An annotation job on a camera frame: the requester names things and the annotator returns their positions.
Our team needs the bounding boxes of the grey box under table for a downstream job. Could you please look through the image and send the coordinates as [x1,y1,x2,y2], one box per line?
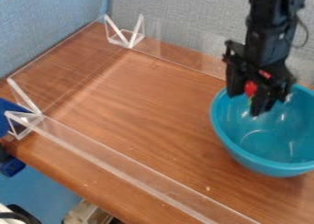
[63,199,112,224]

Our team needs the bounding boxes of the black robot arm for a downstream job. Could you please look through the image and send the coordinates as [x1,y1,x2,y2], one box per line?
[223,0,306,117]

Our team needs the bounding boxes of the blue plastic bowl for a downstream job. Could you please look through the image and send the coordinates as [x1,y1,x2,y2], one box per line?
[209,84,314,177]

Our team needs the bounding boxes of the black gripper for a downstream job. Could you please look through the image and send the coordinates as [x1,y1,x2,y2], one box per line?
[222,39,295,117]

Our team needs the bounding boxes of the white black object under table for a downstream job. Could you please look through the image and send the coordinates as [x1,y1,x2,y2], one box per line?
[0,204,42,224]

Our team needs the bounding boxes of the clear acrylic barrier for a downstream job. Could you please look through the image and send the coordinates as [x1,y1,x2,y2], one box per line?
[4,14,314,224]

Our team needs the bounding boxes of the blue clamp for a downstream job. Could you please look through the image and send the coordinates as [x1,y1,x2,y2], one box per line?
[0,97,32,178]

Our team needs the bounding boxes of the red strawberry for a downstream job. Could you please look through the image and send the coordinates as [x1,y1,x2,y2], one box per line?
[245,80,258,97]

